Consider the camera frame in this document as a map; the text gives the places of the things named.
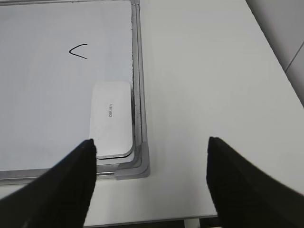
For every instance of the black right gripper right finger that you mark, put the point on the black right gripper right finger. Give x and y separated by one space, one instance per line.
246 197

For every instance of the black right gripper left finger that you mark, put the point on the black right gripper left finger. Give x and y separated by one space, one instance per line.
60 198

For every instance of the white whiteboard eraser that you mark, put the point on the white whiteboard eraser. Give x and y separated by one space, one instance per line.
111 121

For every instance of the white magnetic whiteboard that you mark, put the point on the white magnetic whiteboard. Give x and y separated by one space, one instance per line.
52 53

